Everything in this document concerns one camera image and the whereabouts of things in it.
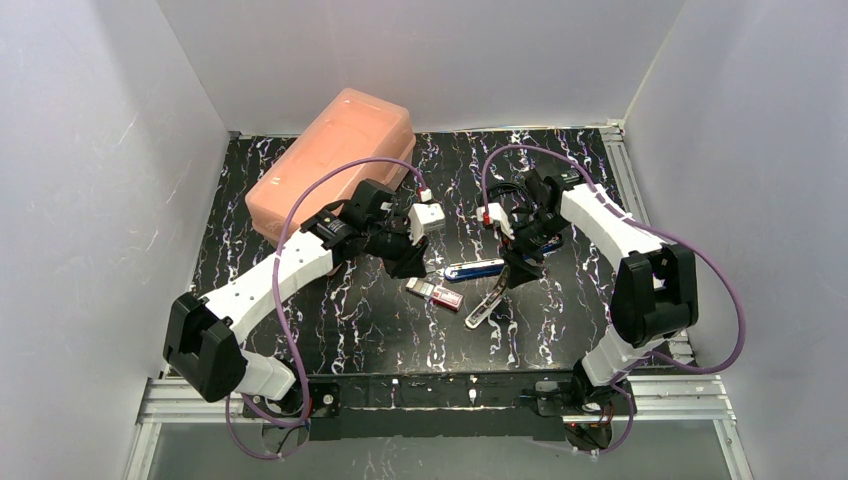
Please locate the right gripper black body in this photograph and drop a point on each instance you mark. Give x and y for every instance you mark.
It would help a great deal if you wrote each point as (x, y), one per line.
(523, 250)

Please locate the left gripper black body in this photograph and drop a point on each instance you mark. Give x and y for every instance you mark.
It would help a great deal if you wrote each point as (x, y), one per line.
(400, 248)

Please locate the beige small stapler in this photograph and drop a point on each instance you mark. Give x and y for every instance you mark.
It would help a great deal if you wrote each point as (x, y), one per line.
(493, 298)

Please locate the red white staple box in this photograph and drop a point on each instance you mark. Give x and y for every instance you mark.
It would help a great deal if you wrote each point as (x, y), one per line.
(436, 294)

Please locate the blue stapler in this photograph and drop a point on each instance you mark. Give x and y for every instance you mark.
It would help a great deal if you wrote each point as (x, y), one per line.
(465, 271)

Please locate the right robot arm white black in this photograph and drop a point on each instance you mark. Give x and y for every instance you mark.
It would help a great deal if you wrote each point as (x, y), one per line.
(654, 293)

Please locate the pink plastic storage box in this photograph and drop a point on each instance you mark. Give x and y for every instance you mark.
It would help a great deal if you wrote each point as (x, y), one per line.
(353, 126)

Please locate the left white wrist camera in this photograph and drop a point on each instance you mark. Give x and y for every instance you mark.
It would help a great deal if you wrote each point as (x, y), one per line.
(423, 219)

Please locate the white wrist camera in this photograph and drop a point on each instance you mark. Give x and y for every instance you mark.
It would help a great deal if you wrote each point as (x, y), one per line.
(423, 219)
(493, 216)

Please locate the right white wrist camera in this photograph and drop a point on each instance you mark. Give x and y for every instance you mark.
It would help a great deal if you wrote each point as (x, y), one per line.
(493, 216)

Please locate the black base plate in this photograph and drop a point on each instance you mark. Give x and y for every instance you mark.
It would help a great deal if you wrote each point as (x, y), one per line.
(542, 405)

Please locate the aluminium frame rail right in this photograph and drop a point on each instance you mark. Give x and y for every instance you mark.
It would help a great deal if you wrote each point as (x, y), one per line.
(680, 355)

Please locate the aluminium frame rail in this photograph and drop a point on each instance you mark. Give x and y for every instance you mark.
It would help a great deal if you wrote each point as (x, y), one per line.
(680, 355)
(656, 397)

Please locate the aluminium frame rail front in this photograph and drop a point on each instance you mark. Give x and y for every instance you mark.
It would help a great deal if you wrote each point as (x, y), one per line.
(656, 397)

